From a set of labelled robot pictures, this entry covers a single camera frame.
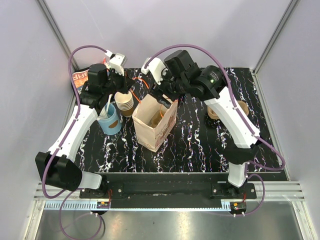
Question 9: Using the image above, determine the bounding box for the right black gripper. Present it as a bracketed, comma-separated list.
[146, 63, 188, 109]

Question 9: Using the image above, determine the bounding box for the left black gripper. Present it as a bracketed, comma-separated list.
[102, 66, 135, 96]

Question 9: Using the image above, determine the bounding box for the stack of paper coffee cups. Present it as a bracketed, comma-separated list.
[114, 91, 134, 118]

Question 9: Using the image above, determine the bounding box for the beige paper takeout bag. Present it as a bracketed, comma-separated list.
[132, 94, 178, 153]

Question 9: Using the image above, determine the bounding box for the brown pulp cup carrier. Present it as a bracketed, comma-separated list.
[150, 110, 166, 128]

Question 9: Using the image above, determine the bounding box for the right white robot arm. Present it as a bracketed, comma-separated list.
[144, 50, 260, 199]

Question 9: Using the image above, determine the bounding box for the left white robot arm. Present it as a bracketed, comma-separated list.
[35, 63, 134, 198]

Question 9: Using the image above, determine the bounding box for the white wrapped straw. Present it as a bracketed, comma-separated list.
[105, 94, 113, 117]

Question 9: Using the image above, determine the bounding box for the colourful rabbit print cloth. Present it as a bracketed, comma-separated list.
[71, 57, 111, 92]

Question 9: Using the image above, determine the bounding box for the stack of brown cup carriers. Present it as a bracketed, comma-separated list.
[207, 100, 250, 120]

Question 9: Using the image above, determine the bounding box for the light blue straw holder cup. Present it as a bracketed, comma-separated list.
[97, 103, 122, 135]

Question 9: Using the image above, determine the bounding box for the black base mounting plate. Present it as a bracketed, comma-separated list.
[79, 172, 257, 211]

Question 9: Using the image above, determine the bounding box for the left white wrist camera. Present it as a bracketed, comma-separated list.
[105, 50, 127, 76]

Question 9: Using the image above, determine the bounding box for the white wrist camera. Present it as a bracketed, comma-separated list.
[105, 50, 127, 76]
[141, 57, 166, 85]

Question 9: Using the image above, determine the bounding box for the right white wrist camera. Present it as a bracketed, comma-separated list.
[141, 57, 166, 85]

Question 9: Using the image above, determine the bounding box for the aluminium frame rail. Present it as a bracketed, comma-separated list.
[23, 181, 315, 240]

